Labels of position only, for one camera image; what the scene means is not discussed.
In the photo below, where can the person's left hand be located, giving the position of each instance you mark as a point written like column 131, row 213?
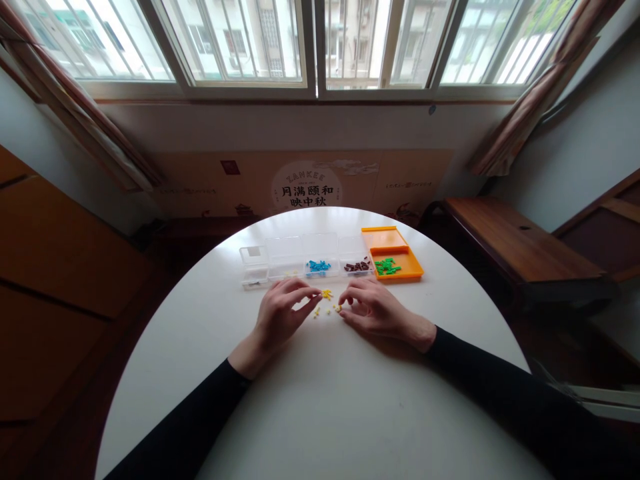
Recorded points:
column 275, row 312

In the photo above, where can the person's right hand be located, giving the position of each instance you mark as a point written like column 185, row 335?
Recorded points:
column 387, row 315

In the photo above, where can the person's right thumb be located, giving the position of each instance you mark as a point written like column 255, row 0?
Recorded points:
column 356, row 318

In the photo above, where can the person's left thumb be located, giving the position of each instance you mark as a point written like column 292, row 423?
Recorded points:
column 304, row 310

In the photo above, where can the person's left index finger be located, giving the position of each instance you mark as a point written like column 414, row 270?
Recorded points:
column 302, row 290

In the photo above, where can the person's left fingers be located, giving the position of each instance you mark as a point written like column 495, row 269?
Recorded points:
column 292, row 281

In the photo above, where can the person's right fingers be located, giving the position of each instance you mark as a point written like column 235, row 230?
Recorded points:
column 364, row 286

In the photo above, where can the person's right index finger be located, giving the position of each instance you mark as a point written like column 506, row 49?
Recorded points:
column 352, row 299

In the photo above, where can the joined yellow plastic piece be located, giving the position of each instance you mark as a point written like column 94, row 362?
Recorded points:
column 327, row 294

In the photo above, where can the scattered small yellow parts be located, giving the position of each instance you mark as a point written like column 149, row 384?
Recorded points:
column 317, row 312

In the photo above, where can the pile of brown parts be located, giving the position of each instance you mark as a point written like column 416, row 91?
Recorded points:
column 357, row 267

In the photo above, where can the clear box with yellow bits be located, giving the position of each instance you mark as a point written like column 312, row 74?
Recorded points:
column 285, row 257

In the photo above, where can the pile of blue parts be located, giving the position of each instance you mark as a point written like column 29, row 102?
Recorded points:
column 318, row 266

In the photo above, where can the pile of green parts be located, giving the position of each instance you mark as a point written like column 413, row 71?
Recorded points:
column 386, row 266

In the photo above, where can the clear box with brown parts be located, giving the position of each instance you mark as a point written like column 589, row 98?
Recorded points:
column 353, row 250

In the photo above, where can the small clear plastic box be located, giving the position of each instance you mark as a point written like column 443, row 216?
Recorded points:
column 254, row 267

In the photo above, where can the clear box with blue parts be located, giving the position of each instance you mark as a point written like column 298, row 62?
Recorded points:
column 320, row 250

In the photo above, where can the orange plastic tray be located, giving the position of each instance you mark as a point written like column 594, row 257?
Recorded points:
column 387, row 240

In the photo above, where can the printed cardboard panel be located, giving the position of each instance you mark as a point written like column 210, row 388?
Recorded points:
column 310, row 182

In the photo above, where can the dark wooden bench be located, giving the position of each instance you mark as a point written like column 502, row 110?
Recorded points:
column 520, row 245

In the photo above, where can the barred sliding window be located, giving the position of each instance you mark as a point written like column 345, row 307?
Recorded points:
column 315, row 45

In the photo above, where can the brown wooden cabinet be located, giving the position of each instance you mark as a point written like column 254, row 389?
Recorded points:
column 55, row 285

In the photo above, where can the striped curtain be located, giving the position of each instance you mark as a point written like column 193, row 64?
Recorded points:
column 75, row 100
column 540, row 95

